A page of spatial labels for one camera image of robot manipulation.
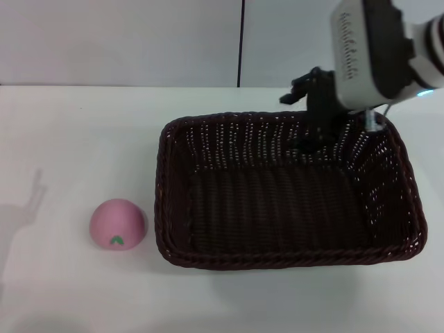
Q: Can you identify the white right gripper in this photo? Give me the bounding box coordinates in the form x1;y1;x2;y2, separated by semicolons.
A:
279;0;391;155

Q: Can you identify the dark brown woven basket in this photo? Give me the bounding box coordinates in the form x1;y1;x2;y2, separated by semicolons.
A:
153;110;428;271

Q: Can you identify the pink peach toy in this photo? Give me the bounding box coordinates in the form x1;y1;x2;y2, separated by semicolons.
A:
89;198;149;250

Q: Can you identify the silver cable connector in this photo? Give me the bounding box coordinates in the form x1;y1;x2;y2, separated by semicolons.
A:
364;110;386;133

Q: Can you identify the thin black vertical wall strip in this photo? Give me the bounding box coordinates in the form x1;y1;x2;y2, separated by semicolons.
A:
237;0;246;87

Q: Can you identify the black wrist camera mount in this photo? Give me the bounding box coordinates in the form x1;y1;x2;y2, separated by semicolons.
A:
362;0;416;103

